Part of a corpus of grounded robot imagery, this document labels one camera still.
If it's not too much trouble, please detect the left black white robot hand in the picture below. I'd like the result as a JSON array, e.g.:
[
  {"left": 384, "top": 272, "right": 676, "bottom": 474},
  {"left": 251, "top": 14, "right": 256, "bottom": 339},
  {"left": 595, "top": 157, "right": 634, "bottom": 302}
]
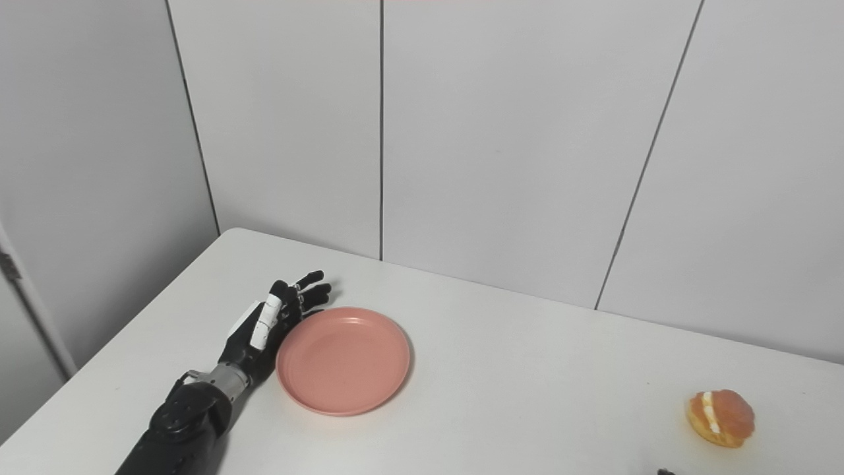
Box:
[{"left": 218, "top": 270, "right": 332, "bottom": 385}]

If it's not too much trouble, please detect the cream puff pastry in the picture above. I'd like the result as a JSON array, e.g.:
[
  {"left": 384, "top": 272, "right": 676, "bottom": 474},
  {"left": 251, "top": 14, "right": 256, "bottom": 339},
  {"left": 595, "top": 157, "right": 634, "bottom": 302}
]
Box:
[{"left": 686, "top": 389, "right": 756, "bottom": 449}]

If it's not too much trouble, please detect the pink round plate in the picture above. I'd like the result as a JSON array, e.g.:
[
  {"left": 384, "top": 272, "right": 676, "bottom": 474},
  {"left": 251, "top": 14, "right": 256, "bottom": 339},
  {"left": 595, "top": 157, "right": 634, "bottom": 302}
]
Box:
[{"left": 276, "top": 307, "right": 411, "bottom": 417}]

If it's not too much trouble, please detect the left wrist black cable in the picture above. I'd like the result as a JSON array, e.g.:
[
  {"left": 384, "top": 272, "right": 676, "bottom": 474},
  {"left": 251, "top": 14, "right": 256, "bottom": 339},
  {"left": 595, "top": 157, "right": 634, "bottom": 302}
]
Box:
[{"left": 170, "top": 369, "right": 202, "bottom": 400}]

